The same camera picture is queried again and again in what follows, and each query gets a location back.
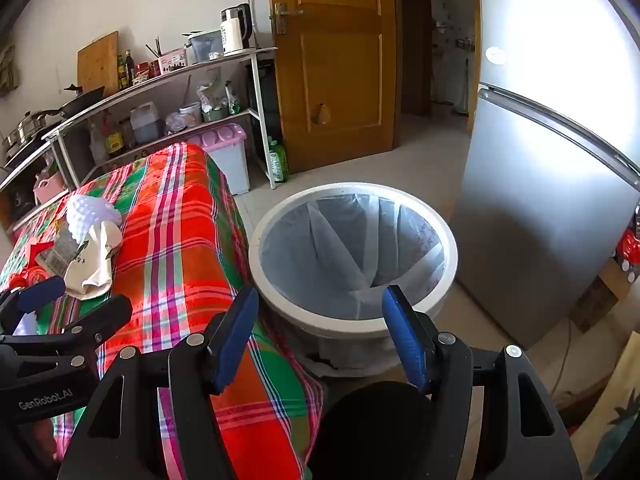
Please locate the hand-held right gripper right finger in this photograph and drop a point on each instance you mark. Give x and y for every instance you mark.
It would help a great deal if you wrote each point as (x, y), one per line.
(405, 340)

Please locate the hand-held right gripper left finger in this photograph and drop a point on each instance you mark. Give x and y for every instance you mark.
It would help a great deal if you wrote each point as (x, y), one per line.
(235, 340)

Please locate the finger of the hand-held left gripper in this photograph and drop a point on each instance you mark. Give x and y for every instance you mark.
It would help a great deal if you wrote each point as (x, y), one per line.
(100, 312)
(40, 292)

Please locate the red orange plastic packet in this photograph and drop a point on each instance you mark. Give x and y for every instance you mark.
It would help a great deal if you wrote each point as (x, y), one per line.
(27, 276)

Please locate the white plastic wrapper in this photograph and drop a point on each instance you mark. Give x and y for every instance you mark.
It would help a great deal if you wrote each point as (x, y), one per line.
(25, 322)

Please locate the cream paper packet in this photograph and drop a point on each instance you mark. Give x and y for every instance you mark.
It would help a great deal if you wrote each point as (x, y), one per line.
(95, 265)

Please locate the white round trash bin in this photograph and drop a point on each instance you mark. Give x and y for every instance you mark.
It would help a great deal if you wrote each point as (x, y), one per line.
(325, 322)

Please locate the white foam fruit net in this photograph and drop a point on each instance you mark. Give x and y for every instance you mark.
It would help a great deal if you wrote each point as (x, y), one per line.
(92, 215)

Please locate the grey plastic bin liner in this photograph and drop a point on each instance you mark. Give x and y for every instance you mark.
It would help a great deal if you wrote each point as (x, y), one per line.
(340, 240)

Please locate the red green plaid tablecloth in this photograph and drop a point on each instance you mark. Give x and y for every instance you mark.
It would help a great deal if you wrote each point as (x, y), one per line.
(175, 240)

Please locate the pink plastic basket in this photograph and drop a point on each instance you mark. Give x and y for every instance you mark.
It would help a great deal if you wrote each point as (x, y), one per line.
(47, 185)

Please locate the white plastic bottle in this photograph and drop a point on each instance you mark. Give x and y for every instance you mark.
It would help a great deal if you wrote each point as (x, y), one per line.
(96, 142)

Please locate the steel cooking pot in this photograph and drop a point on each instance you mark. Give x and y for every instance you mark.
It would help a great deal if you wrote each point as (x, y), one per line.
(25, 127)

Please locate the yellow label sauce bottle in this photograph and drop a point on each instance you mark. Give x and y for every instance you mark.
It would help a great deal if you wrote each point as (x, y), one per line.
(114, 140)

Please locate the pink lid storage box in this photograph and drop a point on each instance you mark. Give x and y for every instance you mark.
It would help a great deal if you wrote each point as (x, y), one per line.
(230, 160)

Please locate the green plastic bottle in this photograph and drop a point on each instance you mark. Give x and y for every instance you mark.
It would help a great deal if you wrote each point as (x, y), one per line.
(277, 162)

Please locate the silver refrigerator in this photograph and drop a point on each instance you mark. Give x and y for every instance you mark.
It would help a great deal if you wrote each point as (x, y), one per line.
(540, 210)

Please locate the translucent oil jug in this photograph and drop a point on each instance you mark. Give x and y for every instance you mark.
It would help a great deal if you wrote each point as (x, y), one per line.
(145, 122)

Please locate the black wok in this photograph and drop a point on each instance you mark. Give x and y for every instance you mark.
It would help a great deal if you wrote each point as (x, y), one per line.
(82, 100)

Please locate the cardboard box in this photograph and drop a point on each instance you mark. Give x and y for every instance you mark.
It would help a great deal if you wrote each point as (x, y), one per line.
(600, 295)

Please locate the crumpled clear plastic bag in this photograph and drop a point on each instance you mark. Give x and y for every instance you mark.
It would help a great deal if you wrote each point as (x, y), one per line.
(175, 122)

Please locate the clear plastic jar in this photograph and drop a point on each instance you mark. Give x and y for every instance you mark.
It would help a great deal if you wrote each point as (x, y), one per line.
(190, 112)

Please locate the hanging green cloth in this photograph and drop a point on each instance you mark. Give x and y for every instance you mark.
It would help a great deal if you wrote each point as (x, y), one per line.
(7, 72)

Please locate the printed yellow cloth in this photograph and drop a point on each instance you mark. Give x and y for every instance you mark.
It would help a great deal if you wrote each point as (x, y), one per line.
(612, 425)

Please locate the green bowl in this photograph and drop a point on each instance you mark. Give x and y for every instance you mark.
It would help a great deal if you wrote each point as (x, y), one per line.
(215, 112)

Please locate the white shelf rack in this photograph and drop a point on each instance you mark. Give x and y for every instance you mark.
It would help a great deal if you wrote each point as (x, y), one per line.
(150, 85)

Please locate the green oil bottle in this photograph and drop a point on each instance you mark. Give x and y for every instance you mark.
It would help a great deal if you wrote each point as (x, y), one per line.
(121, 71)

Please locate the wooden cutting board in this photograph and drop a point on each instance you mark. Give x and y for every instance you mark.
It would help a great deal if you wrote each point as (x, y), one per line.
(97, 62)

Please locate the red bottles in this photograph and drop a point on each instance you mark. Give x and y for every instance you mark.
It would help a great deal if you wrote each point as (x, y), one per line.
(627, 247)

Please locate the dark sauce bottle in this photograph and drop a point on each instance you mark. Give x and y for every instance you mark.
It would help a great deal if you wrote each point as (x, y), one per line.
(129, 66)

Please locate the red lid jar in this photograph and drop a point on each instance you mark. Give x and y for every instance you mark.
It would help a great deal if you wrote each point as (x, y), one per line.
(142, 71)

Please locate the plastic food bags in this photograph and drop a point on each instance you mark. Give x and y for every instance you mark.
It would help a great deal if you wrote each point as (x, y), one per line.
(212, 95)

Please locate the broom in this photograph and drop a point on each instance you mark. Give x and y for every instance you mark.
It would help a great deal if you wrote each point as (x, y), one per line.
(462, 85)

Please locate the pink chopstick box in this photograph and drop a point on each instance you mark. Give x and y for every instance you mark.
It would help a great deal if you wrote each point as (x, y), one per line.
(170, 60)

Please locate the wooden door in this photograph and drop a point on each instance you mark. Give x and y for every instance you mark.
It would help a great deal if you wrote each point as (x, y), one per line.
(340, 85)

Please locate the clear plastic container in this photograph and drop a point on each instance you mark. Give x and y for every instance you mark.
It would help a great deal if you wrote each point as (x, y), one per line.
(205, 45)

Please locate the white electric kettle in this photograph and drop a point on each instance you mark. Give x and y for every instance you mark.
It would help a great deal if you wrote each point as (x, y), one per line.
(232, 30)

